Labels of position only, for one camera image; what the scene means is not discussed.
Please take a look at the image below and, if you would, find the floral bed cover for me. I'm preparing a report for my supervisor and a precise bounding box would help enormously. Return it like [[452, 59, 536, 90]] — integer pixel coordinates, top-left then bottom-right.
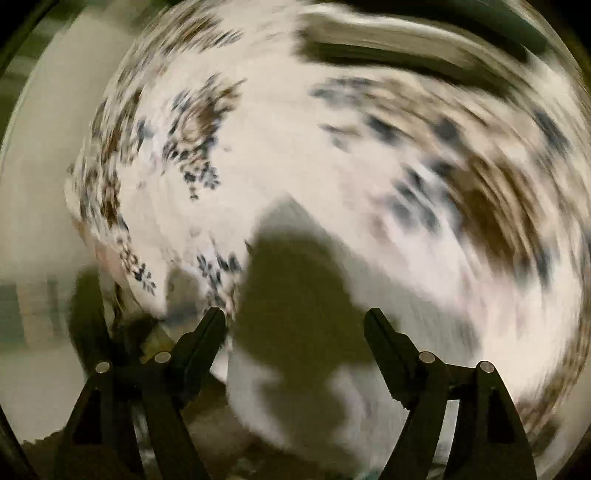
[[65, 1, 590, 478]]

